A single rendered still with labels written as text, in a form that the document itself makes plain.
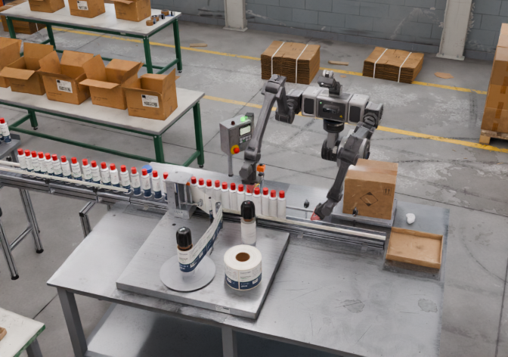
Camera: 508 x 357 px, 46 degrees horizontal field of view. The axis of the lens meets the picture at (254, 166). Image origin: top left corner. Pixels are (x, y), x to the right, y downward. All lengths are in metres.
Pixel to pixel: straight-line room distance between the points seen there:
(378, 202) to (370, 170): 0.20
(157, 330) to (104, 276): 0.66
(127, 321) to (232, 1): 6.18
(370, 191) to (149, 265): 1.38
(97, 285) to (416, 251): 1.81
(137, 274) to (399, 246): 1.51
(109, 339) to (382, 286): 1.74
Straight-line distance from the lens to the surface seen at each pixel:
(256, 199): 3.61
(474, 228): 5.29
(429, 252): 3.62
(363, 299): 3.27
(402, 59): 7.81
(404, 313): 3.24
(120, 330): 4.03
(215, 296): 3.20
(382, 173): 3.72
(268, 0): 9.09
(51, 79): 5.60
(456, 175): 5.91
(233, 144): 3.49
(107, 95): 5.36
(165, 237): 3.61
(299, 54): 7.55
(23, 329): 3.39
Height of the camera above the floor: 3.13
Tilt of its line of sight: 32 degrees down
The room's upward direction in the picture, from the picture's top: 2 degrees counter-clockwise
